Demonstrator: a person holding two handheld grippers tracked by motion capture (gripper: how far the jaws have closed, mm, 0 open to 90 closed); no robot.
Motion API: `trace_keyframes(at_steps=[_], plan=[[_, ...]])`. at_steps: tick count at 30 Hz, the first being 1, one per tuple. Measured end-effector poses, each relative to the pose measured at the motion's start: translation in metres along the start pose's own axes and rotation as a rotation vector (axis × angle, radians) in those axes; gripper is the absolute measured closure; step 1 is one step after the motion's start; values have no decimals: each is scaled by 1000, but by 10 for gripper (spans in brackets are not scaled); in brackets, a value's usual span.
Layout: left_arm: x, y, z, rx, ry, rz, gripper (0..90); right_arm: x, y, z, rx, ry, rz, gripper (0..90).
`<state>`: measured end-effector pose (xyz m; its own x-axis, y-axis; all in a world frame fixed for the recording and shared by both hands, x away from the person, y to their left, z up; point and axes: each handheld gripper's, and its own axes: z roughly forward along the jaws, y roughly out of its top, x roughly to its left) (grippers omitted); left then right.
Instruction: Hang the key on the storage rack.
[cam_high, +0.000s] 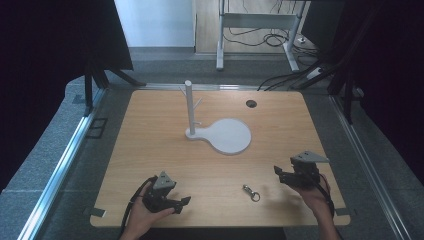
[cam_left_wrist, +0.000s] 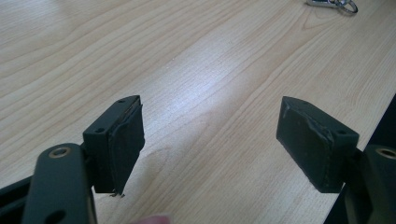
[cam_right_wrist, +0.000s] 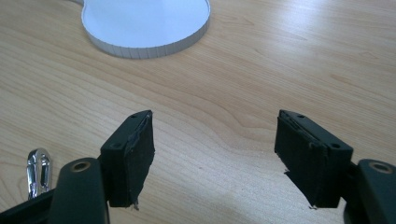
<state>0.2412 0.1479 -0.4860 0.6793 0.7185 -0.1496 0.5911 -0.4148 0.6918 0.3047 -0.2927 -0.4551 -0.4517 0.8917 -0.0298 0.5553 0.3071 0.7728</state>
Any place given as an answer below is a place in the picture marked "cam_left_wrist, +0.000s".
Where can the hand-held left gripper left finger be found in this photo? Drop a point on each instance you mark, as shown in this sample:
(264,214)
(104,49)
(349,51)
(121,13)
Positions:
(118,146)

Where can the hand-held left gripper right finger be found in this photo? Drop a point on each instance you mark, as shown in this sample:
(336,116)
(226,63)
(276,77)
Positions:
(314,146)

